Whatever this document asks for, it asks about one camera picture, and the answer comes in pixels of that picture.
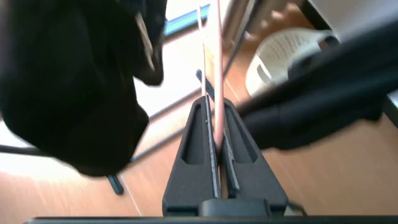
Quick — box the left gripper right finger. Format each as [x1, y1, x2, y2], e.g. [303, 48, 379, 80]
[222, 99, 289, 216]

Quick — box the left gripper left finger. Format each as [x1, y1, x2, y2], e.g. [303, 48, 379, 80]
[162, 95, 221, 217]

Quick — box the black garment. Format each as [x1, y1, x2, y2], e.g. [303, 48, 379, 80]
[236, 18, 398, 151]
[0, 0, 169, 177]

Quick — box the pink clothes hanger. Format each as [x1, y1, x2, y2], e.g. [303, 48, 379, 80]
[196, 0, 225, 153]

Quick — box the black clothes rack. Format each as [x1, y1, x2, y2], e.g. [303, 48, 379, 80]
[0, 0, 262, 196]

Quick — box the white laundry basket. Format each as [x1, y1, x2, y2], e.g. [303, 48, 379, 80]
[245, 27, 340, 98]

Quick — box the window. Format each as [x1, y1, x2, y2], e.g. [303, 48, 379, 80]
[164, 0, 233, 37]

